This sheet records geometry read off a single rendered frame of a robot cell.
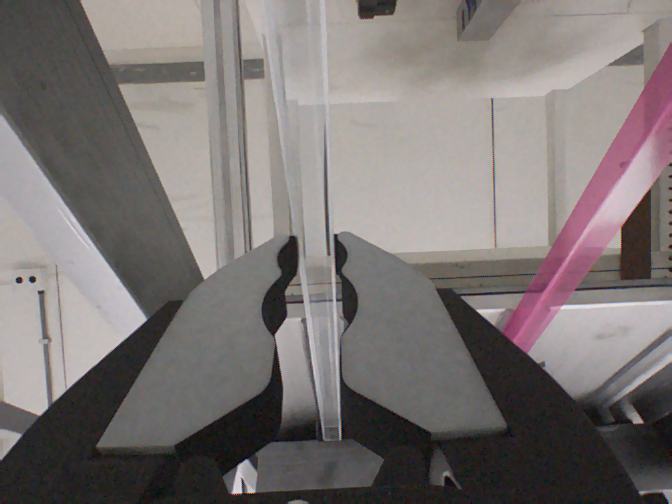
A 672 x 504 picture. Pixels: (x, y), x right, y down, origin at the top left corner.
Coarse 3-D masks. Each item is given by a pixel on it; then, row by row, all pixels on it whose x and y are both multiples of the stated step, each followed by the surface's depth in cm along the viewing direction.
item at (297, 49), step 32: (288, 0) 7; (320, 0) 7; (288, 32) 8; (320, 32) 8; (288, 64) 8; (320, 64) 8; (288, 96) 9; (320, 96) 9; (288, 128) 9; (320, 128) 9; (288, 160) 10; (320, 160) 10; (288, 192) 11; (320, 192) 11; (320, 224) 12; (320, 256) 13; (320, 288) 14; (320, 320) 16; (320, 352) 18; (320, 384) 20; (320, 416) 24
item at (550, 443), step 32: (448, 288) 9; (480, 320) 8; (480, 352) 7; (512, 352) 7; (512, 384) 6; (544, 384) 6; (512, 416) 6; (544, 416) 6; (576, 416) 6; (448, 448) 5; (480, 448) 5; (512, 448) 5; (544, 448) 5; (576, 448) 5; (608, 448) 5; (448, 480) 5; (480, 480) 5; (512, 480) 5; (544, 480) 5; (576, 480) 5; (608, 480) 5
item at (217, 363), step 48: (288, 240) 11; (240, 288) 9; (192, 336) 8; (240, 336) 8; (144, 384) 7; (192, 384) 6; (240, 384) 6; (144, 432) 6; (192, 432) 6; (240, 432) 6
